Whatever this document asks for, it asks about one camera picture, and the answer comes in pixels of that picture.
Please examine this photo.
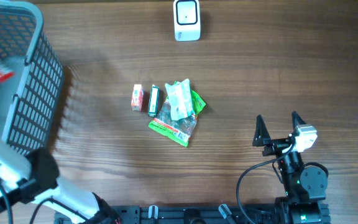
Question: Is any red Kleenex tissue pack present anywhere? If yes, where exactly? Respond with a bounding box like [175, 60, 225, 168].
[131, 84, 144, 111]

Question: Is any pale teal wipes packet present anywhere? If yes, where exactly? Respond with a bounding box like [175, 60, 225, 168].
[165, 78, 194, 121]

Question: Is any white barcode scanner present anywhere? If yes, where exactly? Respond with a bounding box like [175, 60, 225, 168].
[173, 0, 201, 42]

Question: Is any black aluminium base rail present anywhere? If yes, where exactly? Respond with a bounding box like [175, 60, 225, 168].
[53, 203, 331, 224]

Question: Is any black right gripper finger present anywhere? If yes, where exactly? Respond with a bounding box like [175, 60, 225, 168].
[291, 111, 306, 128]
[252, 114, 271, 147]

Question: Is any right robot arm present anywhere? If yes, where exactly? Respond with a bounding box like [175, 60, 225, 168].
[252, 111, 329, 223]

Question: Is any black left camera cable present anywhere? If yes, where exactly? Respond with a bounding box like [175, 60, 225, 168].
[0, 180, 83, 224]

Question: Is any black camera cable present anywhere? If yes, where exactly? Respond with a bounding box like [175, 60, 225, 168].
[0, 180, 83, 224]
[236, 143, 295, 224]

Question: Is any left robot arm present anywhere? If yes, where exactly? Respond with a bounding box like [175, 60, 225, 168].
[0, 138, 122, 223]

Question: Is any dark green small box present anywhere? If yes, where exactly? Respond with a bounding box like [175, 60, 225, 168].
[148, 85, 160, 117]

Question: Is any black right camera cable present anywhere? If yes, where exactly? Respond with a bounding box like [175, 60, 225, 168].
[236, 143, 295, 224]

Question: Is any green snack bag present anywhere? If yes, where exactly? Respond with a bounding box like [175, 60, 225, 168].
[149, 89, 206, 147]

